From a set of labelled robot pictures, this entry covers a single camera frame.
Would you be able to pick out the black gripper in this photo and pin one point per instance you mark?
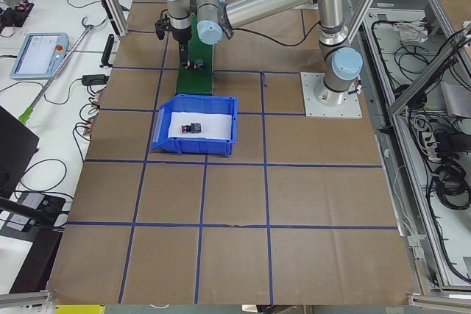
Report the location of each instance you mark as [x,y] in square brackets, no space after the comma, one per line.
[180,35]

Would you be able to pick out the yellow push button switch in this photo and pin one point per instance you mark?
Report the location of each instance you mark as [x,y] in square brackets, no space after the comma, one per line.
[193,64]

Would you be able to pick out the red push button switch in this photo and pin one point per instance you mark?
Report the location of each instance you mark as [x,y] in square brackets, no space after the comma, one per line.
[192,128]

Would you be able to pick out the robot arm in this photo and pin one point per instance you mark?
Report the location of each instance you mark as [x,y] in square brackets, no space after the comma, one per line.
[217,18]

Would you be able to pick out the green conveyor belt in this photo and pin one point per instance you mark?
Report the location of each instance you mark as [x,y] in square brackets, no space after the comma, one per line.
[196,82]

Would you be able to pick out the left blue plastic bin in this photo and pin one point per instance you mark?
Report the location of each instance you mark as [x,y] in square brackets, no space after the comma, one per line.
[227,105]

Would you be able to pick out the white foam pad left bin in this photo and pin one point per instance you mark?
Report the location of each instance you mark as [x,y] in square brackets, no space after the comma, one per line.
[214,126]

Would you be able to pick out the black power adapter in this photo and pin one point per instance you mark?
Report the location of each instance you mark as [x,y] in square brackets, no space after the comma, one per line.
[94,79]

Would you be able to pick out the teach pendant tablet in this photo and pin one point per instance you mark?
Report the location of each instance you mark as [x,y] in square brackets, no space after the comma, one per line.
[40,55]

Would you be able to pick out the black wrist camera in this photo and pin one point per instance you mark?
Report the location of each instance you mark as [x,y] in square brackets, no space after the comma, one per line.
[162,26]

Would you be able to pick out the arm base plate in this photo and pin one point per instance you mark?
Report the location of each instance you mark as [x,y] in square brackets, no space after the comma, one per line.
[322,103]

